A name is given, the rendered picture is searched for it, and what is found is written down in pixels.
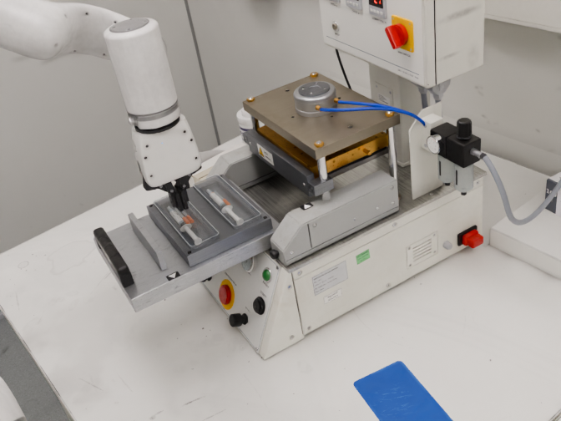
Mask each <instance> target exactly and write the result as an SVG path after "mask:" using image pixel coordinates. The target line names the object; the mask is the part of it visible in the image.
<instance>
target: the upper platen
mask: <svg viewBox="0 0 561 421"><path fill-rule="evenodd" d="M257 133H259V134H260V135H262V136H263V137H264V138H266V139H267V140H269V141H270V142H271V143H272V144H273V145H275V146H277V147H278V148H279V149H281V150H283V151H284V152H285V153H287V154H288V155H289V156H290V157H292V158H293V159H294V160H296V161H298V162H299V163H300V164H302V165H303V166H305V167H306V168H307V169H308V170H310V171H311V172H312V173H314V177H315V178H318V177H319V174H318V168H317V161H316V160H315V159H314V158H312V157H311V156H309V155H308V154H307V153H305V152H304V151H303V150H301V149H299V148H298V147H296V146H295V145H293V144H292V143H291V142H290V141H288V140H287V139H285V138H283V137H282V136H281V135H279V134H277V133H276V132H275V131H274V130H272V129H271V128H269V127H268V126H266V125H265V126H262V127H260V128H259V129H257ZM387 153H388V151H387V133H385V132H383V131H382V132H380V133H378V134H374V135H373V136H371V137H368V138H366V139H364V140H361V141H359V142H357V143H355V144H353V145H350V146H347V147H346V148H344V149H342V150H338V151H337V152H335V153H332V154H330V155H327V156H326V167H327V174H328V175H329V176H330V177H331V178H334V177H336V176H338V175H341V174H343V173H345V172H347V171H349V170H352V169H354V168H356V167H358V166H360V165H363V164H365V163H366V162H369V161H371V160H374V159H375V158H378V157H380V156H382V155H384V154H387Z"/></svg>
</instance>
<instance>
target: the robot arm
mask: <svg viewBox="0 0 561 421"><path fill-rule="evenodd" d="M0 48H4V49H6V50H8V51H11V52H14V53H18V54H21V55H22V56H26V57H29V58H35V59H39V60H48V59H51V58H55V57H57V56H58V55H63V54H67V53H81V54H87V55H93V56H96V57H100V58H105V59H108V60H111V63H112V65H113V68H114V72H115V76H116V79H117V81H118V84H119V89H120V92H121V94H122V97H123V100H124V105H125V108H126V110H127V113H128V116H129V117H128V122H129V124H130V125H133V124H134V127H132V140H133V146H134V154H135V158H136V162H137V166H138V168H139V173H140V174H141V176H142V177H143V187H144V188H145V190H147V191H149V190H156V189H160V190H163V191H166V192H168V195H169V199H170V203H171V205H172V206H173V207H176V208H177V209H178V210H179V211H180V212H181V211H183V210H184V209H185V210H187V209H189V207H188V204H187V202H188V201H189V197H188V194H187V191H186V188H187V187H188V182H189V180H190V177H191V176H192V174H194V173H196V172H197V171H199V170H200V169H201V168H202V166H201V158H200V153H199V151H198V148H197V145H196V143H195V138H194V136H193V134H192V132H191V129H190V126H189V124H188V122H187V120H186V118H185V116H184V115H182V114H181V110H180V106H179V101H178V98H177V94H176V92H175V88H174V82H173V79H172V75H171V72H170V69H169V63H168V59H167V47H166V44H165V41H164V40H163V38H162V37H161V33H160V30H159V25H158V23H157V21H156V20H154V19H152V18H127V17H125V16H123V15H121V14H119V13H115V12H113V11H110V10H108V9H105V8H101V7H97V6H94V5H89V4H84V3H54V2H50V1H47V0H0ZM173 180H175V182H176V183H175V184H174V186H173V184H172V182H171V181H173ZM0 421H27V420H26V418H25V416H24V414H23V411H22V410H21V408H20V406H19V405H18V402H17V400H16V399H15V397H14V396H13V394H12V392H11V390H10V389H9V387H8V386H7V384H6V383H5V382H4V381H3V379H2V378H1V377H0Z"/></svg>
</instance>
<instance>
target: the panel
mask: <svg viewBox="0 0 561 421"><path fill-rule="evenodd" d="M256 256H257V267H256V269H255V271H253V272H247V271H246V270H244V268H243V266H242V264H241V262H240V263H238V264H236V265H234V266H232V267H230V268H228V269H226V270H224V271H222V272H220V273H217V274H215V275H213V276H212V279H211V280H210V281H208V280H206V281H205V282H202V284H203V285H204V286H205V288H206V289H207V290H208V291H209V293H210V294H211V295H212V297H213V298H214V299H215V300H216V301H217V302H218V304H219V305H220V306H221V308H222V309H223V310H224V311H225V313H226V314H227V315H228V317H230V314H234V313H240V314H241V315H242V314H243V313H245V314H246V315H247V316H248V322H247V323H246V324H245V325H244V324H243V323H242V325H241V326H240V327H238V329H239V330H240V332H241V333H242V334H243V335H244V337H245V338H246V339H247V341H248V342H249V343H250V345H251V346H252V347H253V348H254V349H255V350H256V351H257V353H258V354H259V353H260V348H261V344H262V341H263V337H264V334H265V328H266V325H267V322H268V318H269V315H270V309H271V305H272V302H273V299H274V295H275V290H276V286H277V282H278V279H279V275H280V273H281V266H280V265H279V264H278V263H277V262H276V261H275V260H273V259H271V258H270V255H269V254H268V253H267V252H266V251H263V252H261V253H259V254H257V255H256ZM265 269H267V270H268V271H269V273H270V279H269V281H265V280H264V279H263V278H262V272H263V271H264V270H265ZM222 285H228V286H229V288H230V291H231V300H230V303H229V304H227V305H224V304H222V302H221V301H220V298H219V289H220V287H221V286H222ZM256 298H259V299H261V301H262V303H263V311H262V313H256V312H255V311H254V308H253V302H254V300H255V299H256Z"/></svg>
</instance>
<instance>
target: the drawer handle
mask: <svg viewBox="0 0 561 421"><path fill-rule="evenodd" d="M93 234H94V238H95V240H96V242H97V244H98V247H99V249H102V250H103V252H104V254H105V255H106V257H107V258H108V260H109V262H110V264H111V265H112V267H113V268H114V270H115V271H116V273H117V274H118V276H119V280H120V281H121V284H122V286H123V288H125V287H128V286H130V285H133V284H134V279H133V277H132V274H131V272H130V270H129V267H128V265H127V264H126V262H125V261H124V259H123V257H122V256H121V255H120V254H119V251H118V250H117V248H116V247H115V245H114V244H113V242H112V241H111V240H110V238H109V236H108V235H107V233H106V232H105V230H104V229H103V227H99V228H97V229H95V230H93Z"/></svg>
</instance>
